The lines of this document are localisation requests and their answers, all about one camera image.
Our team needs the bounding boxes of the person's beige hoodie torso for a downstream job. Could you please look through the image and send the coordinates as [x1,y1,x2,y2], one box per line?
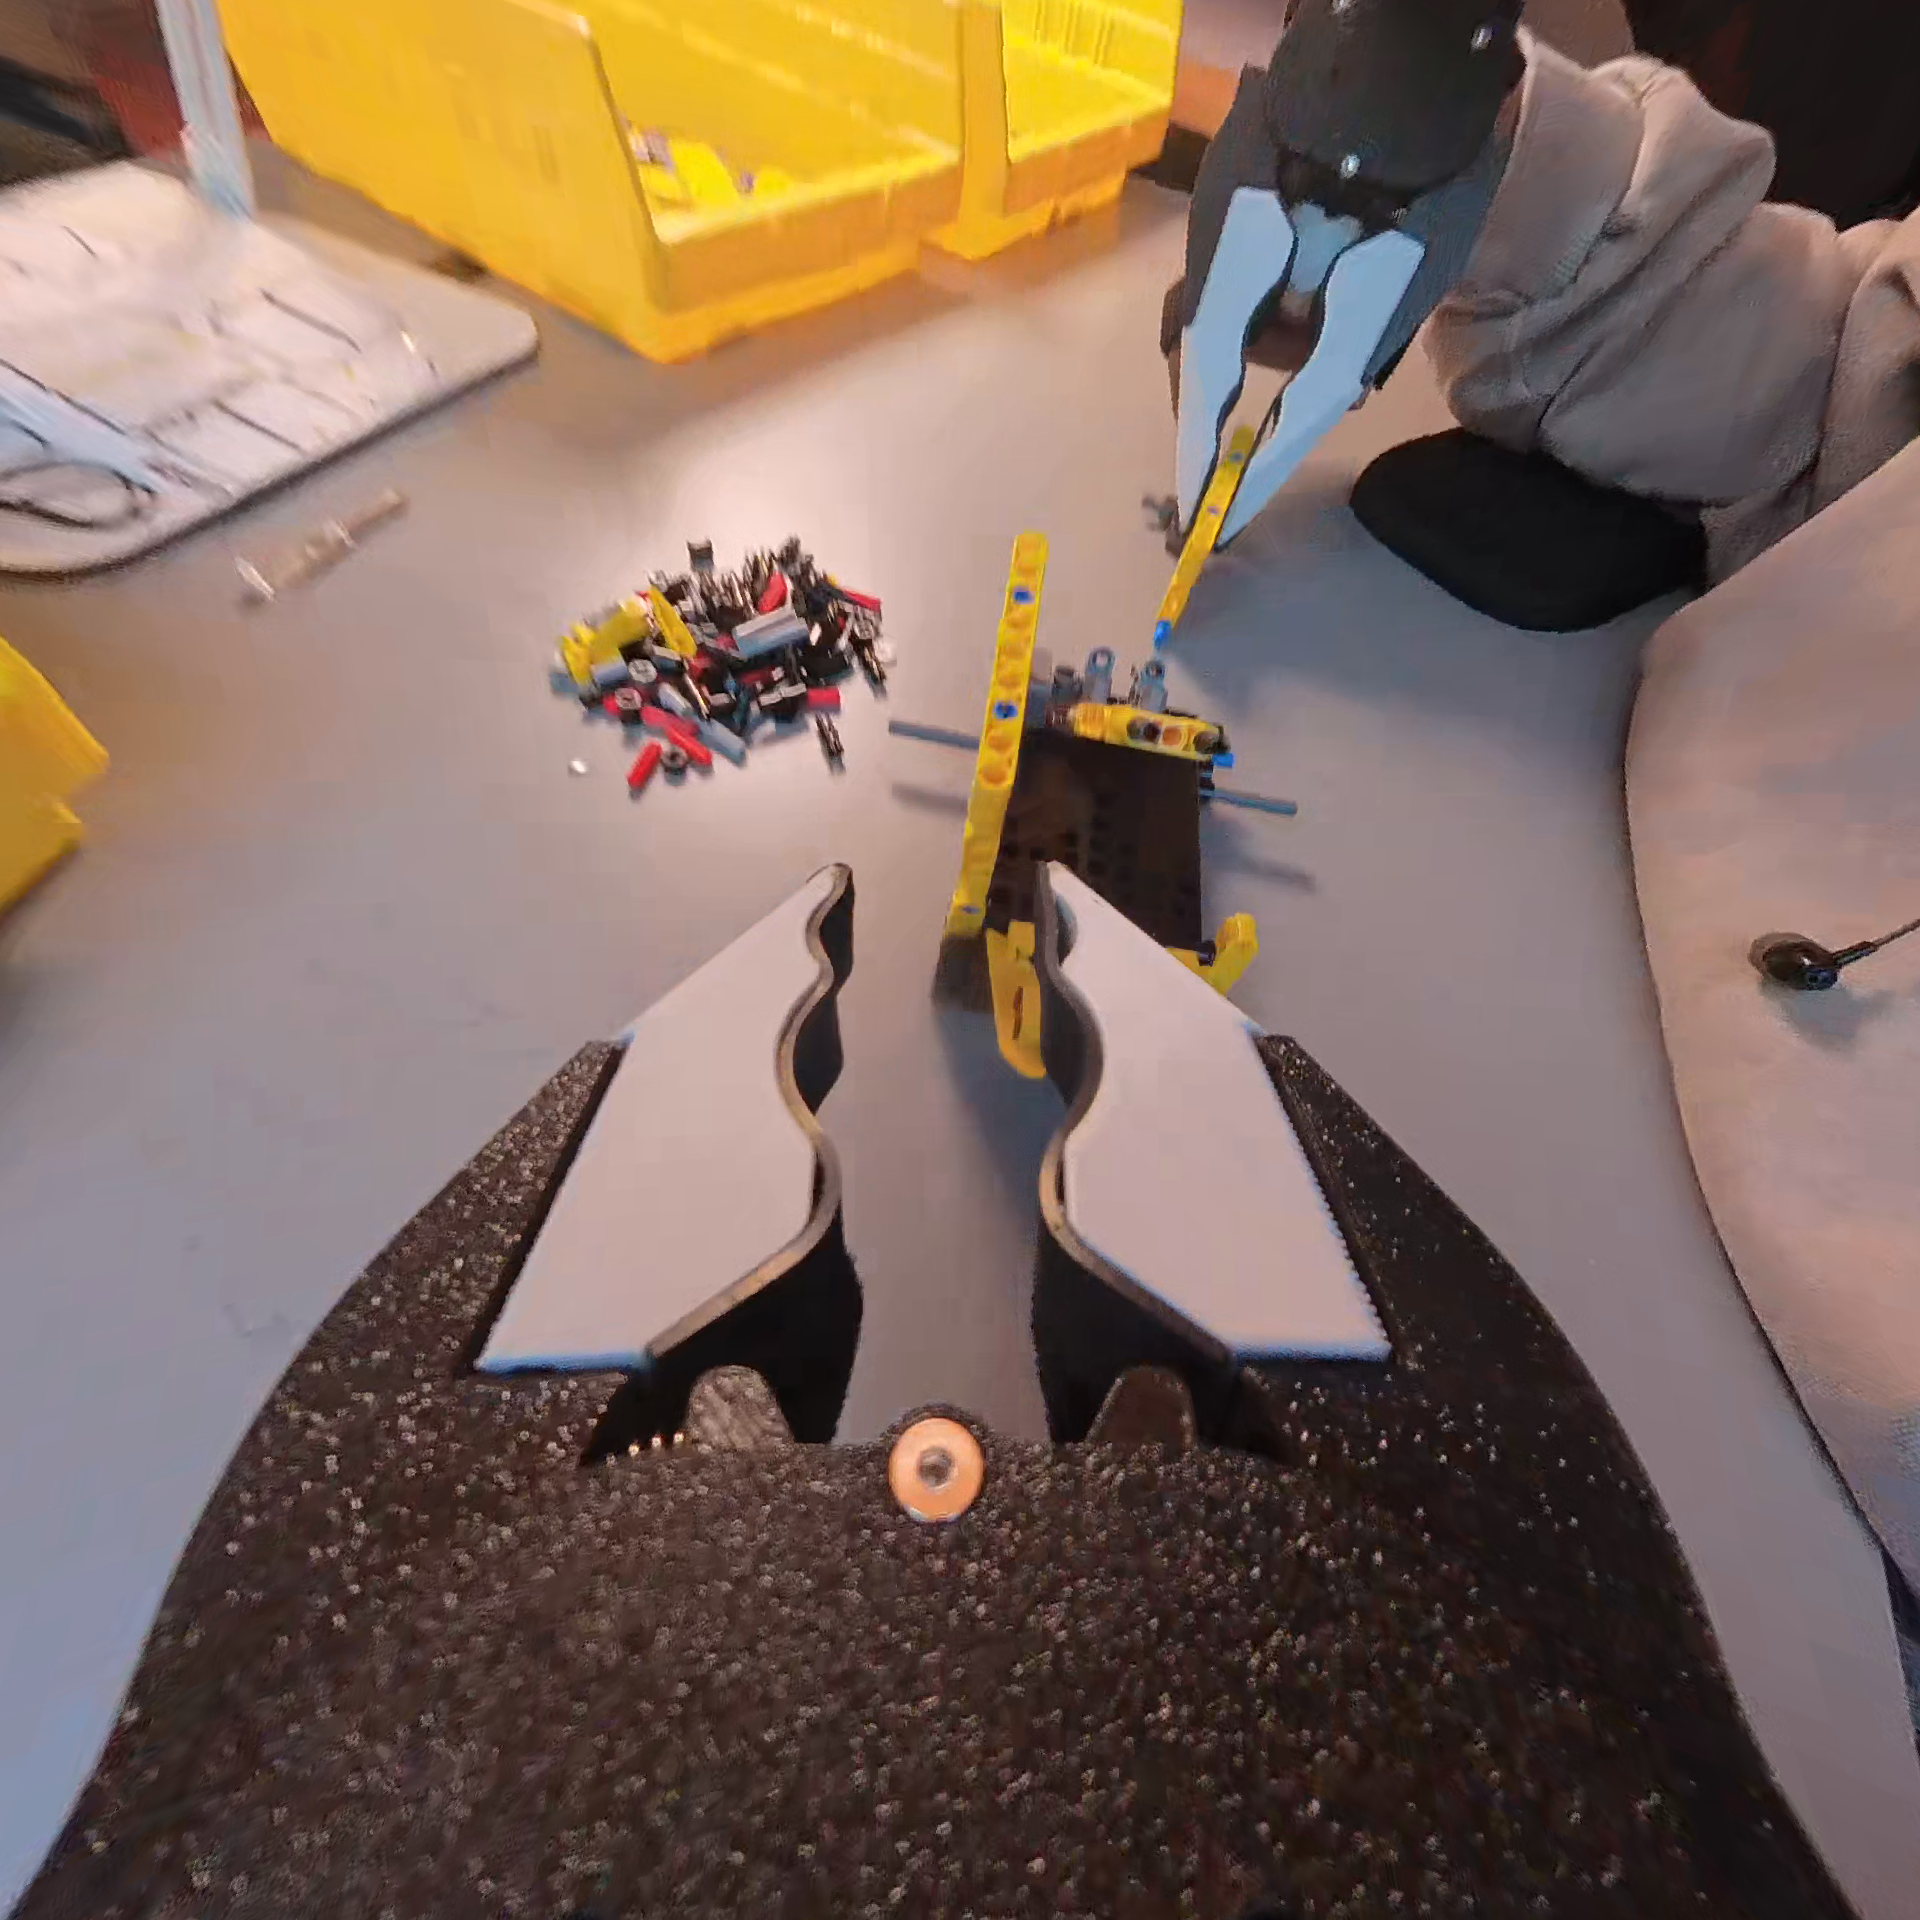
[1623,436,1920,1593]

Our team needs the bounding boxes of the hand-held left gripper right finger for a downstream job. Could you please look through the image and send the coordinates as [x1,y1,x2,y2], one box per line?
[1031,859,1393,1448]

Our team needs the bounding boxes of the pile of yellow pieces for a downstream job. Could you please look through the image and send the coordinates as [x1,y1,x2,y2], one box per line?
[629,127,799,213]

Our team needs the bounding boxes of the yellow black robot model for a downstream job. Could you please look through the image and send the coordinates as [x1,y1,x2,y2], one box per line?
[888,531,1301,1083]

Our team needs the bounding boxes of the clear handle screwdriver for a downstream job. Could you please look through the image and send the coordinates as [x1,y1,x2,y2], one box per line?
[234,486,410,606]

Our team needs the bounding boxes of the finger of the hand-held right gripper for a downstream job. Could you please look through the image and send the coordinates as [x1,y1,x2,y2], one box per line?
[1218,233,1428,548]
[1176,189,1299,522]

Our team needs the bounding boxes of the white book stand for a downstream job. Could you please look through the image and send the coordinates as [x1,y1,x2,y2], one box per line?
[0,0,540,580]

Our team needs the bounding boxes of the black pad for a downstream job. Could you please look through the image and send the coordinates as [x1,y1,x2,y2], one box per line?
[1350,428,1714,635]

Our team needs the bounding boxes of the yellow holed side panel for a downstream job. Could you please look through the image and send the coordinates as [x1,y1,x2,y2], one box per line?
[1151,426,1262,645]

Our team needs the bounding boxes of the black usb cable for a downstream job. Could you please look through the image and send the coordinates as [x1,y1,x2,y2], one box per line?
[0,446,160,531]

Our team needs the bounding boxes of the grey desk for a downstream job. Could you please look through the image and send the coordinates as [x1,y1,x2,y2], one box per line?
[0,142,1920,1920]

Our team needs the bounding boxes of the pile of small building pieces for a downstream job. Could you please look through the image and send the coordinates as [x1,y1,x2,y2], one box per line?
[546,535,900,792]

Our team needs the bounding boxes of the person's right forearm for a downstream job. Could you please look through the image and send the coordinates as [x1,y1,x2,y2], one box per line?
[1423,44,1920,543]

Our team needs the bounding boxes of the yellow storage bin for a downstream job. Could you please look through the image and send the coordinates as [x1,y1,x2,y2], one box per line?
[216,0,963,365]
[0,636,110,912]
[918,0,1187,261]

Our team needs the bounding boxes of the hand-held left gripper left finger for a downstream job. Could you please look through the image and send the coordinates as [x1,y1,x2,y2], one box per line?
[477,861,865,1448]

